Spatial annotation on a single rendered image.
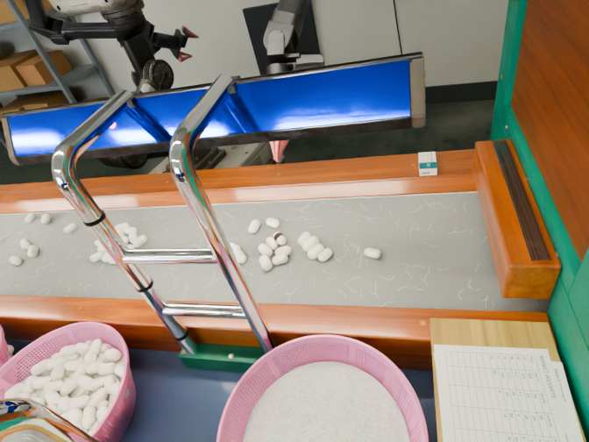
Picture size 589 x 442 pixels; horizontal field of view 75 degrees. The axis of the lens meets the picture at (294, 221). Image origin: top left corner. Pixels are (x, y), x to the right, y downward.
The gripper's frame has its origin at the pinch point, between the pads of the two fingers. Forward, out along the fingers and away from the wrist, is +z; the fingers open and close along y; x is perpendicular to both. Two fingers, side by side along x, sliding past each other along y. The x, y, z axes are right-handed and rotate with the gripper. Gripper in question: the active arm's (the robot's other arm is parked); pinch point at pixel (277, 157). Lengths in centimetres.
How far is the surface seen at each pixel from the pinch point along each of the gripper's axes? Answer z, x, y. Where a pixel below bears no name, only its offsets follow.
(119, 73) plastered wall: -133, 164, -196
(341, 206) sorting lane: 9.3, 8.3, 12.2
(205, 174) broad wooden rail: -1.4, 14.1, -24.9
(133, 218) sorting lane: 11.2, 7.2, -40.7
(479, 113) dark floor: -75, 172, 68
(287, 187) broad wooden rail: 4.2, 9.7, -0.8
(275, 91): 2.0, -31.8, 11.0
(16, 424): 32, -57, 6
